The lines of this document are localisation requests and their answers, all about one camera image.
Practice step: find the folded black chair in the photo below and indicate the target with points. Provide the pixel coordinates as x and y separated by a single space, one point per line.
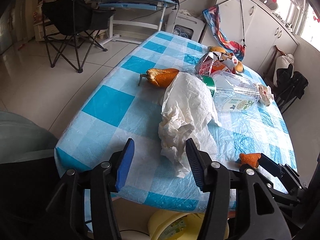
290 87

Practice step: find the blue white study desk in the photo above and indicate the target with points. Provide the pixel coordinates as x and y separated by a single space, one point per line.
130 14

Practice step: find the yellow trash bin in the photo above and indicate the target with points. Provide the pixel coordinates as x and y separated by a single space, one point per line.
165 224

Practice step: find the small crumpled tissue wad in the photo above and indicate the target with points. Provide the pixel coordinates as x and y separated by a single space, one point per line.
265 95

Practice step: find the orange peel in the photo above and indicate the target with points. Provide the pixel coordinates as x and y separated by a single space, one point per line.
161 77
251 159

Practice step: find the white tissue paper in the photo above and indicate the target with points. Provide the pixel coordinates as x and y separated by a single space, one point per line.
187 109

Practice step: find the white low drawer cabinet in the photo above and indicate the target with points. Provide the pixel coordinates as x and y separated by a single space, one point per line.
42 28

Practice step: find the yellow mango right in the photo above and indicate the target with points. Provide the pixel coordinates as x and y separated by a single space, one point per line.
239 67

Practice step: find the white bag on chair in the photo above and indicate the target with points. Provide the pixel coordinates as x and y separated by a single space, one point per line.
282 63

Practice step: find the black folding camp chair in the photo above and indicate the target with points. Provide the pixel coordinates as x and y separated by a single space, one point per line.
74 19

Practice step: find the yellow mango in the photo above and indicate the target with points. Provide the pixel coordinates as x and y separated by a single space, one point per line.
216 49
239 67

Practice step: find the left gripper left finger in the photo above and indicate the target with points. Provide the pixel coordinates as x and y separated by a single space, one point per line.
106 178

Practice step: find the clear plastic bottle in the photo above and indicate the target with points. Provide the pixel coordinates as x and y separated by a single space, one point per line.
231 92

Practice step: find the blue checkered tablecloth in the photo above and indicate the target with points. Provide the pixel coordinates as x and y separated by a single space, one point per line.
123 107

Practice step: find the yellow mango left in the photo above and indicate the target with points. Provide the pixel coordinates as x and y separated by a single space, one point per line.
216 49

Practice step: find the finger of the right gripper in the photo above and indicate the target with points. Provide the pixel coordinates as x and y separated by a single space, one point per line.
272 166

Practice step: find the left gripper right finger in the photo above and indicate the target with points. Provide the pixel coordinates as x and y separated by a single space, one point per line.
212 177

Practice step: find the white storage cabinet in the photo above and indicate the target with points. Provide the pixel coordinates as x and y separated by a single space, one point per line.
263 33

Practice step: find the colorful hanging tote bag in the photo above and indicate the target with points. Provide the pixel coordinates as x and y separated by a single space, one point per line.
213 19

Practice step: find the red white snack wrapper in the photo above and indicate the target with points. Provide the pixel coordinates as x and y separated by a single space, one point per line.
214 61

